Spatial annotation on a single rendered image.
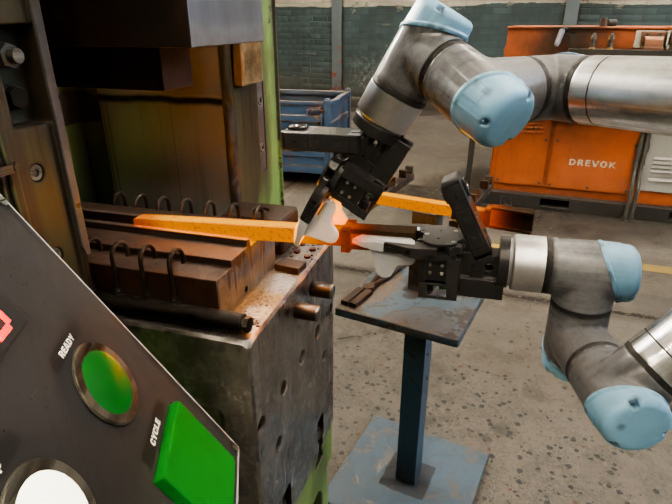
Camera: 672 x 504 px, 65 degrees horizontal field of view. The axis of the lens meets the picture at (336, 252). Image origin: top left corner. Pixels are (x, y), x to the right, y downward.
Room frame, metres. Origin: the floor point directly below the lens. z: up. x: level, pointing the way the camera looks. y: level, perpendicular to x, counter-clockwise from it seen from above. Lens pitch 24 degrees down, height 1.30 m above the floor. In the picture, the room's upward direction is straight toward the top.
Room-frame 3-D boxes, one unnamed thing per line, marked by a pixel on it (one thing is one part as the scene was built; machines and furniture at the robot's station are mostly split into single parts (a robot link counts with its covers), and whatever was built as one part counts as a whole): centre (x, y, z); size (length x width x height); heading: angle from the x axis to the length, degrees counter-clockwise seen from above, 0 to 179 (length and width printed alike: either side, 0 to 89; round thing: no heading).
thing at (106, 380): (0.27, 0.14, 1.09); 0.05 x 0.03 x 0.04; 164
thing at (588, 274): (0.61, -0.33, 1.00); 0.11 x 0.08 x 0.09; 74
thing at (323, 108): (4.80, 0.52, 0.36); 1.20 x 0.80 x 0.72; 75
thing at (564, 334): (0.59, -0.33, 0.90); 0.11 x 0.08 x 0.11; 178
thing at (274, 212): (0.91, 0.14, 0.95); 0.12 x 0.08 x 0.06; 74
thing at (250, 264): (0.78, 0.33, 0.96); 0.42 x 0.20 x 0.09; 74
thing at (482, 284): (0.66, -0.17, 0.99); 0.12 x 0.08 x 0.09; 74
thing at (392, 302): (1.20, -0.22, 0.66); 0.40 x 0.30 x 0.02; 152
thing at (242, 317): (0.65, 0.30, 0.93); 0.40 x 0.03 x 0.03; 74
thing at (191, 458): (0.28, 0.10, 1.01); 0.07 x 0.05 x 0.07; 9
